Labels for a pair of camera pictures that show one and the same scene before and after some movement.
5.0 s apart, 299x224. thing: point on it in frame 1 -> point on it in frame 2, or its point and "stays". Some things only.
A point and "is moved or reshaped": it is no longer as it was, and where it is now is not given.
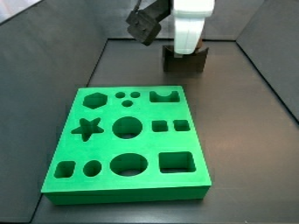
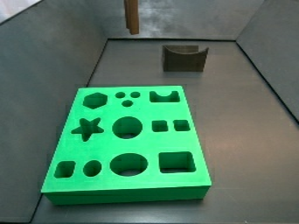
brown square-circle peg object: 200,44 is moved or reshaped
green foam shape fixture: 127,148 stays
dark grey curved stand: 189,63 stays
